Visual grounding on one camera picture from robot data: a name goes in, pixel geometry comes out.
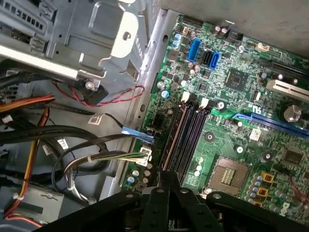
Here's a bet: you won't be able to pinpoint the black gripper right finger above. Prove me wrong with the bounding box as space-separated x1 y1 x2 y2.
170 170 309 232

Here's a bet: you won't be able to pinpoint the round silver coin battery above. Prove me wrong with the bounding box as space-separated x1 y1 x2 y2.
283 103 302 123

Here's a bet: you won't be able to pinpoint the orange yellow power wires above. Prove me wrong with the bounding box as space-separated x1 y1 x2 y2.
0 93 56 228

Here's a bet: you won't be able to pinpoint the RAM slot with black clips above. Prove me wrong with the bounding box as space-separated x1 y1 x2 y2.
181 100 218 183

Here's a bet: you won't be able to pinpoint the multicolour wires white plug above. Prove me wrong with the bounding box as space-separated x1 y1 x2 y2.
64 146 153 201

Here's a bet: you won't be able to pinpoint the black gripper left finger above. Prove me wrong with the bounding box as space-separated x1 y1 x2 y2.
33 170 171 232

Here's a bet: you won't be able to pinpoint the blue expansion slot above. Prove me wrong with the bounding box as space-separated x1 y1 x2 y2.
232 111 309 133

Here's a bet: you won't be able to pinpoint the black square chipset chip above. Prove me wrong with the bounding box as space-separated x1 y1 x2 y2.
224 67 249 91

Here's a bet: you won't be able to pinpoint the green motherboard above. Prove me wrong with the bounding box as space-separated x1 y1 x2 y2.
120 14 309 218

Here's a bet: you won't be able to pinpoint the black PC case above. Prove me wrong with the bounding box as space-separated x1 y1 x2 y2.
0 0 309 232

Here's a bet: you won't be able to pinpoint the red black twisted wire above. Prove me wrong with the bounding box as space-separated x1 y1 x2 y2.
53 81 146 107

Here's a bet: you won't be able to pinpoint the RAM slot with white clips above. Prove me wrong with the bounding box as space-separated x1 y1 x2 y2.
158 91 192 171
175 98 210 182

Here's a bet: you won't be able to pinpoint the white expansion slot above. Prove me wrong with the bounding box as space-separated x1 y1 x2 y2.
266 79 309 98

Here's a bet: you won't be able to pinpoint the CPU socket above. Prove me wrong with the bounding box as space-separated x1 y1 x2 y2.
209 156 253 198

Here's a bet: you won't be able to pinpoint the black expansion slot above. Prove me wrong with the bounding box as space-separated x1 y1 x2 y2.
252 58 309 76

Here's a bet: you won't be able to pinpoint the grey metal disk bay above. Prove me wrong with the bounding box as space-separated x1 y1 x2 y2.
0 0 155 83

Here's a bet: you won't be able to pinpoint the RAM stick with blue label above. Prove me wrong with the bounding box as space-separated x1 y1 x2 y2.
161 104 193 172

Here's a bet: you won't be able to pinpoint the blue flat data wire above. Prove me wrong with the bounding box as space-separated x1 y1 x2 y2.
121 125 155 143

